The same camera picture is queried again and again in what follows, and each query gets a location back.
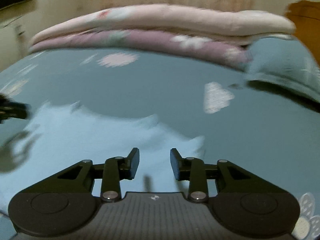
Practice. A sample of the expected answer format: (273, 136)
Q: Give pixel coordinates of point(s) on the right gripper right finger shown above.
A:
(193, 170)

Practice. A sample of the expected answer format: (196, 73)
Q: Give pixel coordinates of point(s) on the pink purple folded quilt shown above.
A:
(206, 34)

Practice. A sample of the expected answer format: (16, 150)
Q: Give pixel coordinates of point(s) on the wooden headboard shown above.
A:
(305, 15)

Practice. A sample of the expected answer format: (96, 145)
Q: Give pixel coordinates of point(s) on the teal pillow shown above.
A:
(286, 63)

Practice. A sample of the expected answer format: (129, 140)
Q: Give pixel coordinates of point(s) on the teal floral bed sheet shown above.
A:
(261, 127)

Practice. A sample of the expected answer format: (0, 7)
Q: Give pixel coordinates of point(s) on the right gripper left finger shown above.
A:
(117, 169)

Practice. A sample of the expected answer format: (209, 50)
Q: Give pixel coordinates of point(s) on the light blue cartoon sweatshirt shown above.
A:
(57, 137)

